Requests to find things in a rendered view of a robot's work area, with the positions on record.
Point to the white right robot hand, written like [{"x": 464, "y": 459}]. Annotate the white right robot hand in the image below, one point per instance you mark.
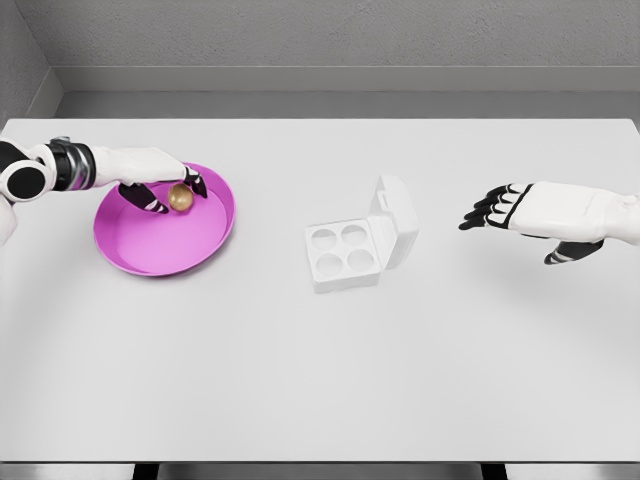
[{"x": 550, "y": 210}]

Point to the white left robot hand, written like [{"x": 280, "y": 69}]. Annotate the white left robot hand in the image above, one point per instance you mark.
[{"x": 150, "y": 167}]

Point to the brown egg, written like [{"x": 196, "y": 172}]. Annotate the brown egg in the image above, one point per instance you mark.
[{"x": 180, "y": 198}]

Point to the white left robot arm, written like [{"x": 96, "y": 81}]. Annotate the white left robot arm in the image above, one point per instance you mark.
[{"x": 65, "y": 167}]

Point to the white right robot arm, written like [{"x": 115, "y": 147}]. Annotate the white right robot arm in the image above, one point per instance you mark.
[{"x": 624, "y": 217}]

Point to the white egg box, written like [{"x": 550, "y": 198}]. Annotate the white egg box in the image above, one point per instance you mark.
[{"x": 357, "y": 240}]

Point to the pink round plate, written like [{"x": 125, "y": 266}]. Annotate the pink round plate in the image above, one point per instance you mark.
[{"x": 165, "y": 240}]

